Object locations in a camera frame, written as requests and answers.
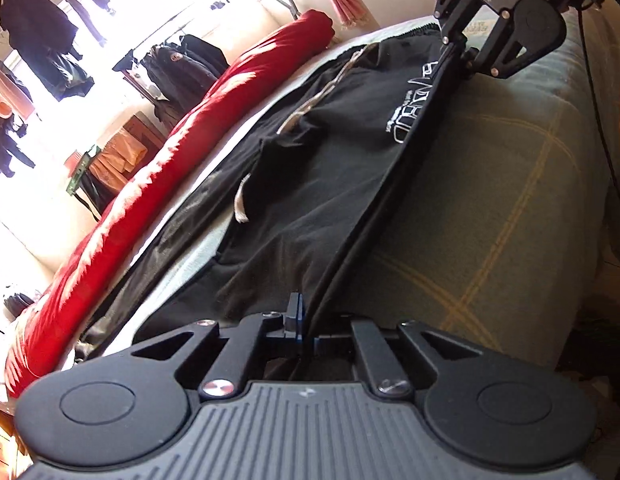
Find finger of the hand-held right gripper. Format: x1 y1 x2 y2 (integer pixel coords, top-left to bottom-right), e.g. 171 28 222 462
462 5 533 81
434 0 483 53

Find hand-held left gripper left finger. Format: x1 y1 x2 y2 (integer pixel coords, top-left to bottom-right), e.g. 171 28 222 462
110 293 305 402

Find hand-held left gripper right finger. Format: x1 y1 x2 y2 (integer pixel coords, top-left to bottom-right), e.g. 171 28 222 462
314 319 511 401

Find black pants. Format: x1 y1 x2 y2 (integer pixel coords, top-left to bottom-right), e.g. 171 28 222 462
74 22 483 381

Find hanging dark clothes at window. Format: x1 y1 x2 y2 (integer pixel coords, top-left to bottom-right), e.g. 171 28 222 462
0 0 301 171

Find bed with green plaid sheet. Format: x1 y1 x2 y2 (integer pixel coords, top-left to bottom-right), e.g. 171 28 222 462
0 10 620 406

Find red quilt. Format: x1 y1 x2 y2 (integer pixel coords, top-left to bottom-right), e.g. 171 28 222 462
4 10 335 398

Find orange hanging cloth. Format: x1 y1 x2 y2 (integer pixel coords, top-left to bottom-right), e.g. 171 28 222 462
90 130 163 183

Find dark hanging jacket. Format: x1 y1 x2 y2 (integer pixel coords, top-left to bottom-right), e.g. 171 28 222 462
180 34 231 78

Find grey backpack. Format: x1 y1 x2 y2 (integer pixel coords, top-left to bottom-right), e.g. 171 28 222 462
2 285 40 320

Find black jacket with badge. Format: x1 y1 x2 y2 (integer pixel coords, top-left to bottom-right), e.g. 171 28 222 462
140 42 218 126

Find black hanging sweater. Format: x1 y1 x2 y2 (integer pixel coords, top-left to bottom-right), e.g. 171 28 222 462
0 105 36 182

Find dark hanging pants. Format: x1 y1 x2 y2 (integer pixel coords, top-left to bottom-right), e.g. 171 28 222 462
64 0 115 46

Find peach hanging sweater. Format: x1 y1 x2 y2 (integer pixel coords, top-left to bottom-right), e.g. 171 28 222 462
0 60 35 121

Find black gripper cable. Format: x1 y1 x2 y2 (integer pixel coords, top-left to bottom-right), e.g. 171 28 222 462
575 5 620 221

